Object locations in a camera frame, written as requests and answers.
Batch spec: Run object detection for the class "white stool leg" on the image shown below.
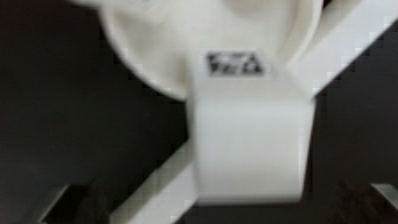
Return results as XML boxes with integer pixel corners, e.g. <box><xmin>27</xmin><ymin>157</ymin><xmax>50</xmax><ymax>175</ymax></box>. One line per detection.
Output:
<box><xmin>187</xmin><ymin>49</ymin><xmax>315</xmax><ymax>206</ymax></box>

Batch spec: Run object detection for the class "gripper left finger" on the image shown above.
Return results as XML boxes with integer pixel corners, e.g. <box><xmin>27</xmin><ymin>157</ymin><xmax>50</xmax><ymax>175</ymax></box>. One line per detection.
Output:
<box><xmin>37</xmin><ymin>182</ymin><xmax>110</xmax><ymax>224</ymax></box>

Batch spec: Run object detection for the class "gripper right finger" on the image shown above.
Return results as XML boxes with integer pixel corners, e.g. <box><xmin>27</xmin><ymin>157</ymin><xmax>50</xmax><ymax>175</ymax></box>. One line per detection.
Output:
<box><xmin>331</xmin><ymin>182</ymin><xmax>398</xmax><ymax>224</ymax></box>

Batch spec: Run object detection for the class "white round stool seat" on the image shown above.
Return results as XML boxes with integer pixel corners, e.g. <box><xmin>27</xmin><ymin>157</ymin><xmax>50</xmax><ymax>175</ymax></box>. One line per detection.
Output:
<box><xmin>68</xmin><ymin>0</ymin><xmax>323</xmax><ymax>100</ymax></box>

